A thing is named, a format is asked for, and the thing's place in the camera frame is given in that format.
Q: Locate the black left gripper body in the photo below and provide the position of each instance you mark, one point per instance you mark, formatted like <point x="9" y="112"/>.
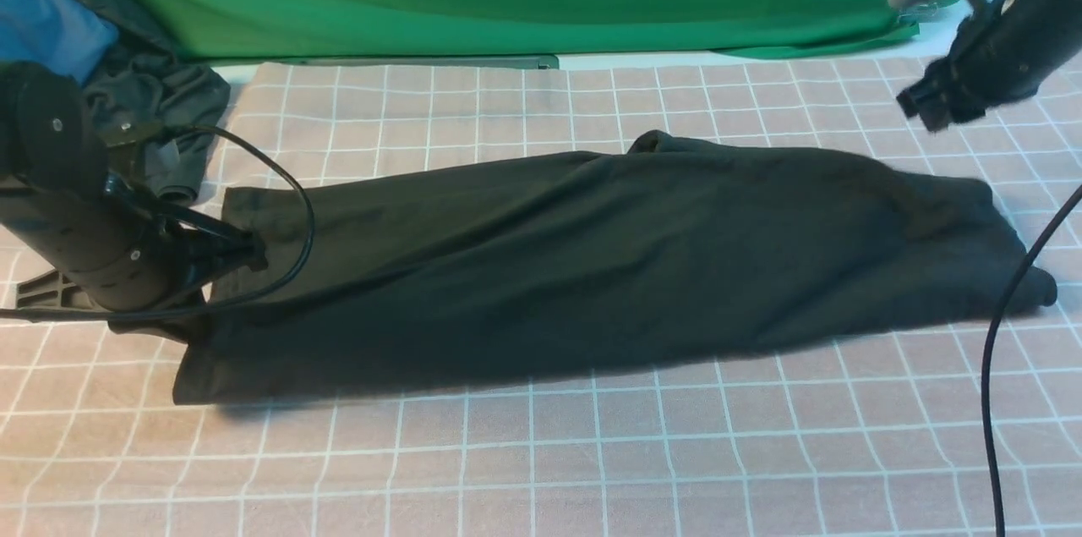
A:
<point x="128" y="271"/>

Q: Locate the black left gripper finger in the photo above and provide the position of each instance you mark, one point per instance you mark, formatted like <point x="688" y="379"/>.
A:
<point x="244" y="250"/>

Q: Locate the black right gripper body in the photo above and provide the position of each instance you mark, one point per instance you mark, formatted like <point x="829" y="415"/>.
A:
<point x="949" y="93"/>

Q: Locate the dark gray long-sleeve shirt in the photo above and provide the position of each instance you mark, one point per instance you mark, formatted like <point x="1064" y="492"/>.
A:
<point x="570" y="263"/>

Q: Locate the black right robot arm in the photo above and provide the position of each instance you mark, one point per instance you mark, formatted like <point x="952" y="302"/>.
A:
<point x="1001" y="55"/>

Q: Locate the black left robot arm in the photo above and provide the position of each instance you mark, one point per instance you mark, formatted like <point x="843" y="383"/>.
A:
<point x="55" y="164"/>

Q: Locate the clear backdrop clip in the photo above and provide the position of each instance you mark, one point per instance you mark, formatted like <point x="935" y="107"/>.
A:
<point x="924" y="12"/>

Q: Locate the dark gray crumpled garment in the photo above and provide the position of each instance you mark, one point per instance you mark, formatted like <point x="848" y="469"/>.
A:
<point x="133" y="70"/>

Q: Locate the blue crumpled garment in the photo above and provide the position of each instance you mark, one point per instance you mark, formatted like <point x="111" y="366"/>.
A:
<point x="46" y="21"/>

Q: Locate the gray metal backdrop bar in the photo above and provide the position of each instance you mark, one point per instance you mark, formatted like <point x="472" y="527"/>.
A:
<point x="521" y="62"/>

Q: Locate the pink grid-pattern tablecloth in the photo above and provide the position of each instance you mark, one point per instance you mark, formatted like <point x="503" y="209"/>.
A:
<point x="881" y="437"/>

